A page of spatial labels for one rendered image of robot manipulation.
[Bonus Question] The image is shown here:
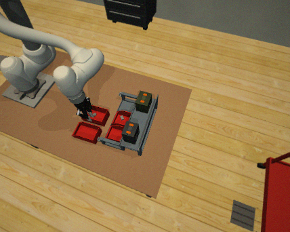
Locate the dark green case with orange latches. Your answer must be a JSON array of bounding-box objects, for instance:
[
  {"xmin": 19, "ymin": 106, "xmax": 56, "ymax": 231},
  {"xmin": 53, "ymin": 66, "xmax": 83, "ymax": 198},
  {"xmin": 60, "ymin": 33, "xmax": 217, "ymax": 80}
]
[{"xmin": 136, "ymin": 91, "xmax": 152, "ymax": 113}]

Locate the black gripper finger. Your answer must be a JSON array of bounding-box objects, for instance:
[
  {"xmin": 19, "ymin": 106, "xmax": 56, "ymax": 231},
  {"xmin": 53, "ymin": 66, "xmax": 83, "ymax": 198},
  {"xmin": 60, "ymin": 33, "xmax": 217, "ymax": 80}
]
[
  {"xmin": 76, "ymin": 107, "xmax": 92, "ymax": 121},
  {"xmin": 85, "ymin": 97, "xmax": 94, "ymax": 117}
]

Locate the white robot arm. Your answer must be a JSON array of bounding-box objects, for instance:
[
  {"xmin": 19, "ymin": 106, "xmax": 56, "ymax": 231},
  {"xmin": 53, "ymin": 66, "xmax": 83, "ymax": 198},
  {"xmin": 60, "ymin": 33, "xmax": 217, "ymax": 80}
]
[{"xmin": 0, "ymin": 0, "xmax": 104, "ymax": 104}]

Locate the red open-front bin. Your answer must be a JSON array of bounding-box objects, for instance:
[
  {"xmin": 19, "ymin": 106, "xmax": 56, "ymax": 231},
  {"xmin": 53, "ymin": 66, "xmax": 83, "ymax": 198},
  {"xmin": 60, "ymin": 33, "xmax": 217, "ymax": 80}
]
[
  {"xmin": 105, "ymin": 125, "xmax": 124, "ymax": 142},
  {"xmin": 72, "ymin": 122, "xmax": 102, "ymax": 144},
  {"xmin": 112, "ymin": 111, "xmax": 131, "ymax": 127},
  {"xmin": 82, "ymin": 105, "xmax": 110, "ymax": 126}
]

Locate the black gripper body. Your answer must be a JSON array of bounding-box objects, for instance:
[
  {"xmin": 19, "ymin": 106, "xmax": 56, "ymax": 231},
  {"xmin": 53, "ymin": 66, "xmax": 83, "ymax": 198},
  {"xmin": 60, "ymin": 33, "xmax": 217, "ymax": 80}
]
[{"xmin": 74, "ymin": 98, "xmax": 87, "ymax": 111}]

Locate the grey metal shelf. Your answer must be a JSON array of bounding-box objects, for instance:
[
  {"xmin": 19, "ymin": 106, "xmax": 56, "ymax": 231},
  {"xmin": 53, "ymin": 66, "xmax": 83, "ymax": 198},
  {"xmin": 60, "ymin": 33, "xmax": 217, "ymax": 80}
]
[{"xmin": 98, "ymin": 92, "xmax": 159, "ymax": 156}]

